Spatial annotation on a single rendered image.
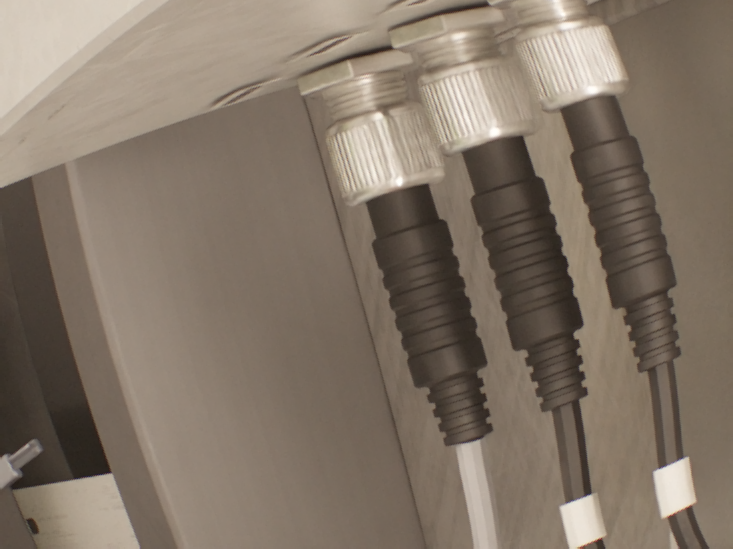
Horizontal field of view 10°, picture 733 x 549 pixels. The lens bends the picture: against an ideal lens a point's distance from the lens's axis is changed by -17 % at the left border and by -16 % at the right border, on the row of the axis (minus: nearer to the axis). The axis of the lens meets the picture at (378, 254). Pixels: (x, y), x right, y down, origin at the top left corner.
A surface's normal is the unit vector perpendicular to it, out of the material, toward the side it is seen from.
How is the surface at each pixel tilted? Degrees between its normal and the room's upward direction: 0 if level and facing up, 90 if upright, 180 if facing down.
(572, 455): 52
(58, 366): 44
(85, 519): 27
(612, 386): 90
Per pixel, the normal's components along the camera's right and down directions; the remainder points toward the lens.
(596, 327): -0.88, 0.25
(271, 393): 0.39, -0.07
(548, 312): 0.10, -0.08
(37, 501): 0.29, -0.42
